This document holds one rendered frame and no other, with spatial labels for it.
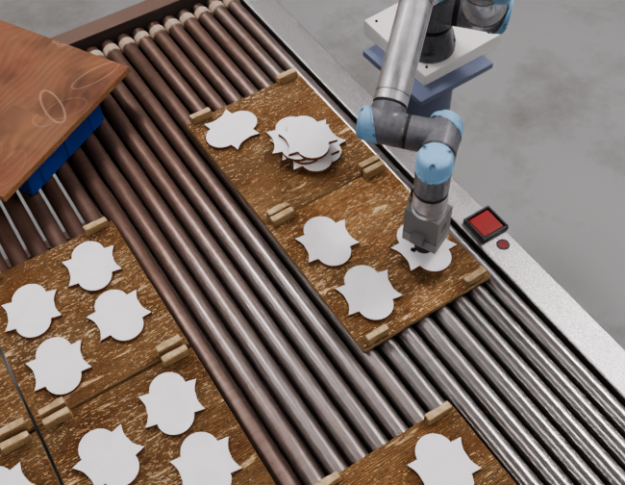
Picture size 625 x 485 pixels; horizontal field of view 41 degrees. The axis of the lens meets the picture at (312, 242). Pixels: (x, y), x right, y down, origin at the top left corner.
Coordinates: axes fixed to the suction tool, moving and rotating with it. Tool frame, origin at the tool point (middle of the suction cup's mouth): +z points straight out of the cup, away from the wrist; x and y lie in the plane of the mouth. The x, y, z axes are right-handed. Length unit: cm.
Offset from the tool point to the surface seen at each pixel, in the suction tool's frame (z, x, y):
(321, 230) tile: 1.6, -7.1, -23.3
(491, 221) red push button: 3.4, 18.1, 8.7
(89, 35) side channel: 1, 16, -119
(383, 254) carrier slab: 2.6, -4.6, -7.8
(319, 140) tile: -2.3, 13.9, -37.8
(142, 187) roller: 4, -18, -70
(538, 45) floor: 97, 192, -41
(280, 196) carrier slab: 2.6, -3.3, -38.1
